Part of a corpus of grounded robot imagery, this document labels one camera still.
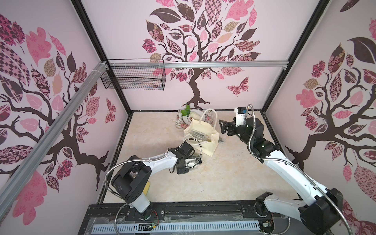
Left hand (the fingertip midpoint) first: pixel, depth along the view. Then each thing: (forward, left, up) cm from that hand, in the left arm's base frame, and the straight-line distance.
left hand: (183, 167), depth 89 cm
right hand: (+14, -25, +31) cm, 42 cm away
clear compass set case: (+20, -11, +6) cm, 24 cm away
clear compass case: (-3, -6, +13) cm, 14 cm away
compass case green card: (+19, -26, +2) cm, 32 cm away
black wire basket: (+50, +32, +35) cm, 69 cm away
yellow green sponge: (-13, +20, +2) cm, 24 cm away
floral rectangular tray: (+40, -20, +1) cm, 44 cm away
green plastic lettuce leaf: (+45, -2, +4) cm, 45 cm away
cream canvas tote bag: (+12, -17, +4) cm, 21 cm away
